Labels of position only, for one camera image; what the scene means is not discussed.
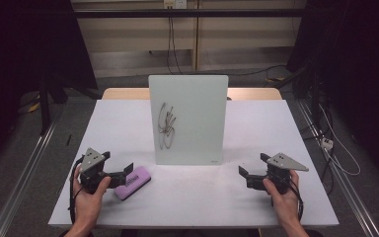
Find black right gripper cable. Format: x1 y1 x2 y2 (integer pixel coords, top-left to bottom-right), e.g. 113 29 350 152
269 172 305 222

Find wooden table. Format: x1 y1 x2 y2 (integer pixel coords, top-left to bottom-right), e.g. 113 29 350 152
101 87 283 101

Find white wall socket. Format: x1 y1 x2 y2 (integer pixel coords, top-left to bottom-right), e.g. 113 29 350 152
163 0 188 10

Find white cable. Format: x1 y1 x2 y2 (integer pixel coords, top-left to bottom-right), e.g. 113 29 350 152
318 104 362 177

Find white power adapter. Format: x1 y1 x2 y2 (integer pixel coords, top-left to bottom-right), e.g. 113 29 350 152
320 137 335 151

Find person's right hand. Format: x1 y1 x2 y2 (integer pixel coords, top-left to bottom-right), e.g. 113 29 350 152
262 170 302 227

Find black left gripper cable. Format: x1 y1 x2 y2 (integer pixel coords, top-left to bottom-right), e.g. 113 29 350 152
67 156 85 225

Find black curtain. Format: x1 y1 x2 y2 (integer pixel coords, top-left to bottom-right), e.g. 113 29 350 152
285 0 379 189
0 0 98 184

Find black horizontal metal bar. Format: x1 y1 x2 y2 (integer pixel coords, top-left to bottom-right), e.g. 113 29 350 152
73 8 310 18

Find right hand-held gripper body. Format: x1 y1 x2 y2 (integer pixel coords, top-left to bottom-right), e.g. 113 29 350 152
245 152 310 196

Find yellow vertical post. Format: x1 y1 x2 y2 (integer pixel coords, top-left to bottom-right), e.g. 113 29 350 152
191 0 201 72

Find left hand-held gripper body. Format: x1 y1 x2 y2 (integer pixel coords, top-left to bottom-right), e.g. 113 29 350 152
78 147 127 196

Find black metal stand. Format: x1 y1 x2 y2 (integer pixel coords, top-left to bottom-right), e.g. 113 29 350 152
38 73 68 136

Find black hanging cables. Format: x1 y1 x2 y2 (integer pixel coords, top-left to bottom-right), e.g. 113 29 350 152
166 16 184 75

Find aluminium floor rail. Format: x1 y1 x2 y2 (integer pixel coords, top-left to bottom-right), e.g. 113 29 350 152
0 113 63 237
296 100 379 237

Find person's left hand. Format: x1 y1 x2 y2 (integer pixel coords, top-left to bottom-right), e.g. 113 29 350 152
72 166 113 225

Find white glass whiteboard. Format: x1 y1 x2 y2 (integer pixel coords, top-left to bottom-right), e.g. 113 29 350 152
148 74 230 166

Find white table cover sheet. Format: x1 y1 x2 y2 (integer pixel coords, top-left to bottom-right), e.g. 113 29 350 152
47 99 340 229

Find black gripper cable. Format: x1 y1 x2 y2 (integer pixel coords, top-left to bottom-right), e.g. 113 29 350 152
269 172 305 222
67 156 85 225

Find purple whiteboard eraser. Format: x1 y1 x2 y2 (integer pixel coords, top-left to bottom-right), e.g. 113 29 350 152
113 165 152 201

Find black floor cable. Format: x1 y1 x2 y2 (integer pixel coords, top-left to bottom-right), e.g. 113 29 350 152
181 64 288 77

